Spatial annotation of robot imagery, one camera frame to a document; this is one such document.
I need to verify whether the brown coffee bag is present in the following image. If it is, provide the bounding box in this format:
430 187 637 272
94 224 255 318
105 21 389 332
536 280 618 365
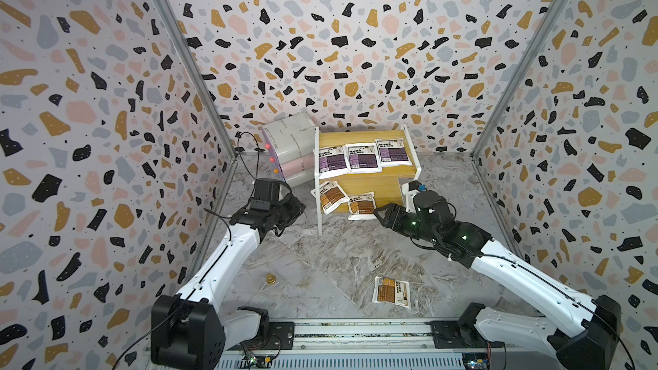
372 277 411 309
311 181 349 214
348 192 376 221

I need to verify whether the two-tier wooden white shelf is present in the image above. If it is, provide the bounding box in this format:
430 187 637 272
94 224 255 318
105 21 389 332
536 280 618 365
314 124 422 207

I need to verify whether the purple coffee bag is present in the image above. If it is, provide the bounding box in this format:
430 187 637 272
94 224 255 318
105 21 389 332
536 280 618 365
375 138 412 168
344 142 383 174
317 146 351 180

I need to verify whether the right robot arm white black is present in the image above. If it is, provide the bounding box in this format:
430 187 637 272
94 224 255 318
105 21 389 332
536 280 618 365
374 190 622 369

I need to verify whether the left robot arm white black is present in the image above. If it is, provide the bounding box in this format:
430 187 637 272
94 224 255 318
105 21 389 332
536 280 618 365
150 178 305 369

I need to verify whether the white box behind shelf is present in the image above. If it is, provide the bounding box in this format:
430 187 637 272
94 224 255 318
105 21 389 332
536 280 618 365
262 112 316 165

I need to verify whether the right corner aluminium profile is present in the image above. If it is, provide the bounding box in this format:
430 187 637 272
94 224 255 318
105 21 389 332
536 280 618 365
471 0 569 164

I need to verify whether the corner aluminium profile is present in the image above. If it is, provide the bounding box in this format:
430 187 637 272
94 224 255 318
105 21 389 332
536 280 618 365
471 0 569 164
154 0 236 161

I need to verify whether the left corner aluminium profile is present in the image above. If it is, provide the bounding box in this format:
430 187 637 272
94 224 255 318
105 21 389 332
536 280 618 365
154 0 236 161

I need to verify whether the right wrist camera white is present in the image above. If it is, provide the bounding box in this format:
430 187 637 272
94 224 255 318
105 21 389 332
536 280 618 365
401 180 427 213

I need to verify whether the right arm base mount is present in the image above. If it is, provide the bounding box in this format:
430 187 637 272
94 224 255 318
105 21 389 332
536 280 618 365
429 320 488 349

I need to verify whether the aluminium front rail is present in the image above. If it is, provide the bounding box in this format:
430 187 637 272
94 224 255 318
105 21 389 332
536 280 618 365
217 318 561 369

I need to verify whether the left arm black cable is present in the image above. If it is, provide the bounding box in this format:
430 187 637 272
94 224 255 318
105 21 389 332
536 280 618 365
235 130 266 183

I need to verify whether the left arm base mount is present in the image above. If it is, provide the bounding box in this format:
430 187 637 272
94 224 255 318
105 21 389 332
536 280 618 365
230 321 296 352

